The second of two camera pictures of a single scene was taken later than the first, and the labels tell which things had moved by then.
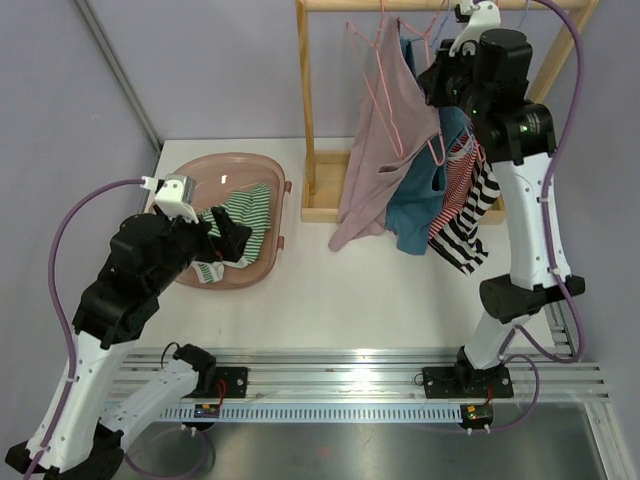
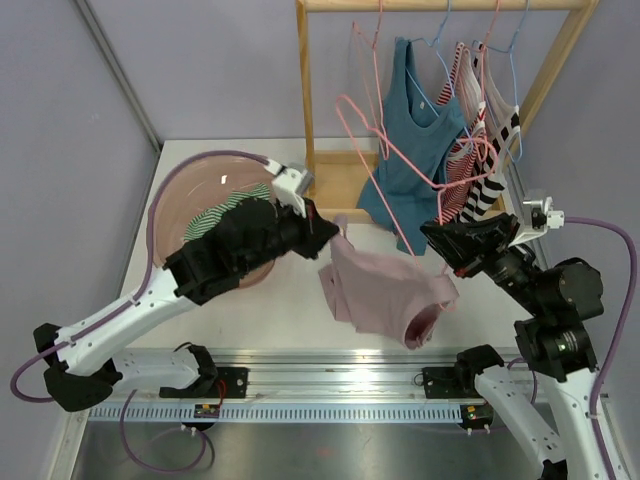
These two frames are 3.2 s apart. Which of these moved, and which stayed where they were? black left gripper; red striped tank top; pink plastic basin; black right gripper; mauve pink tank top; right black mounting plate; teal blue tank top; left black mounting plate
Moved: black right gripper; mauve pink tank top; black left gripper
Stayed: right black mounting plate; teal blue tank top; red striped tank top; pink plastic basin; left black mounting plate
